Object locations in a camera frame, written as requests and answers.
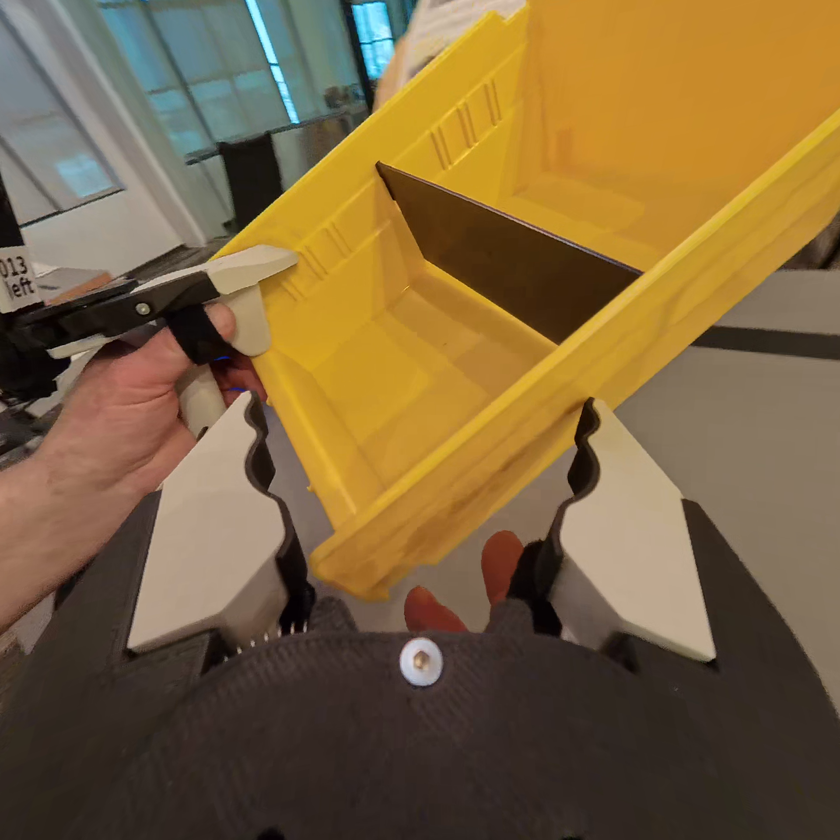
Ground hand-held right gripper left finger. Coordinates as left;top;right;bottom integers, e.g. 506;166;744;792
126;392;315;654

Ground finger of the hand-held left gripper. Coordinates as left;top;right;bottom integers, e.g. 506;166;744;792
206;245;301;358

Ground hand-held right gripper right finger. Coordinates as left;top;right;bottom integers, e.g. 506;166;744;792
545;397;716;662

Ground yellow plastic bin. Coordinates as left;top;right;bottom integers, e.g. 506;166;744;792
213;0;840;601

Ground person's left hand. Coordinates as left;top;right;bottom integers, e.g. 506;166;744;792
39;304;269;503

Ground dark chair back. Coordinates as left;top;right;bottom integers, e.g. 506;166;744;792
218;133;283;231

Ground black bin divider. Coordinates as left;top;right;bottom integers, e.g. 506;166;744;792
375;162;644;345

